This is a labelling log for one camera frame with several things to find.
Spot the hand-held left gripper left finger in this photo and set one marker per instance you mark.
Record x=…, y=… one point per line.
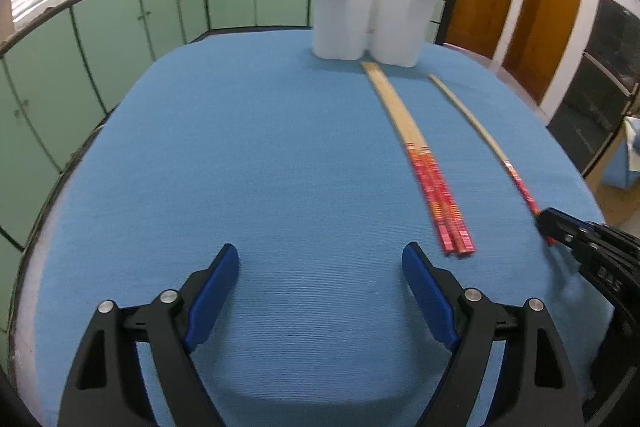
x=215, y=292

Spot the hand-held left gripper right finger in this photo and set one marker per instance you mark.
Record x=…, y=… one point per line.
x=427, y=292

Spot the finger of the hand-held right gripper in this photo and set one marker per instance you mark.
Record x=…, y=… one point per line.
x=565, y=217
x=562, y=234

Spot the white two-compartment utensil holder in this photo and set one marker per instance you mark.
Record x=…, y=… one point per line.
x=340, y=17

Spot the light blue box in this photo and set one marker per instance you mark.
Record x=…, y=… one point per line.
x=622, y=157

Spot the black glass cabinet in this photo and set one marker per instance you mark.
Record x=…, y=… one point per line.
x=595, y=82

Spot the blue table mat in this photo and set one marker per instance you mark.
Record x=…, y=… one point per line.
x=250, y=157

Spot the narrow wooden door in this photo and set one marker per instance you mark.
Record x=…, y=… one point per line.
x=545, y=17

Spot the long green base cabinet run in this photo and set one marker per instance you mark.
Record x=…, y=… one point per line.
x=100, y=47

